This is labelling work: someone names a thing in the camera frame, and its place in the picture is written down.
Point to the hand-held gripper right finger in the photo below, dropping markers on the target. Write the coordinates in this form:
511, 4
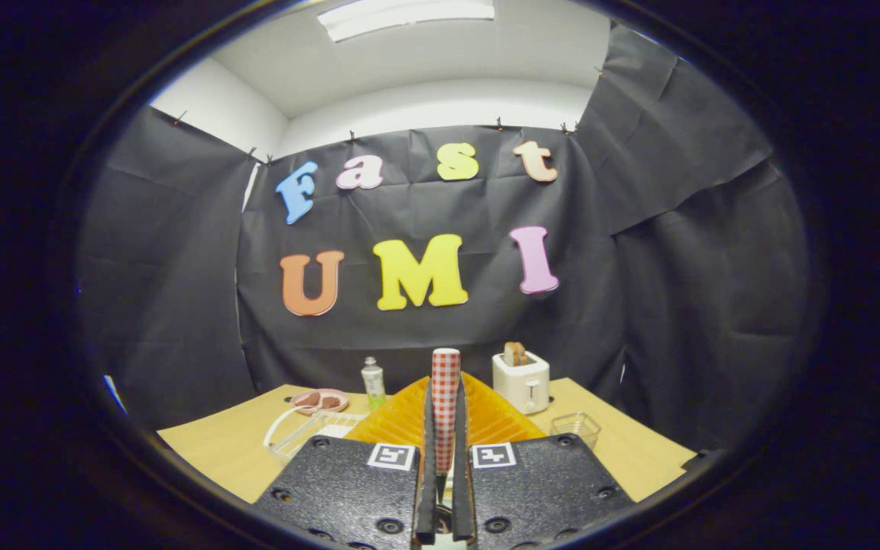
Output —
461, 489

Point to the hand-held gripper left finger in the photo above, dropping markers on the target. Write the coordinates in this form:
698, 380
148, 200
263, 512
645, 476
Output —
426, 489

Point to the pink plate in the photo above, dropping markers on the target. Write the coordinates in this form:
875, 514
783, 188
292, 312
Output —
320, 409

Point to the cream toaster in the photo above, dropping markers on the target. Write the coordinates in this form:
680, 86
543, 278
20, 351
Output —
522, 389

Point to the clear bottle green liquid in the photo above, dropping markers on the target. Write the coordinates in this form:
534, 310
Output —
373, 382

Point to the brown meat piece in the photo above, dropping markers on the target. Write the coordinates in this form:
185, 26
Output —
331, 402
308, 399

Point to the brown bread slice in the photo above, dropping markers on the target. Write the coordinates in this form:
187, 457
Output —
516, 354

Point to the black backdrop cloth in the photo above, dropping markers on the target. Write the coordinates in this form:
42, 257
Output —
409, 336

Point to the ceiling light panel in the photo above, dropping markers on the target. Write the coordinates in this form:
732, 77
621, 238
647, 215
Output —
402, 15

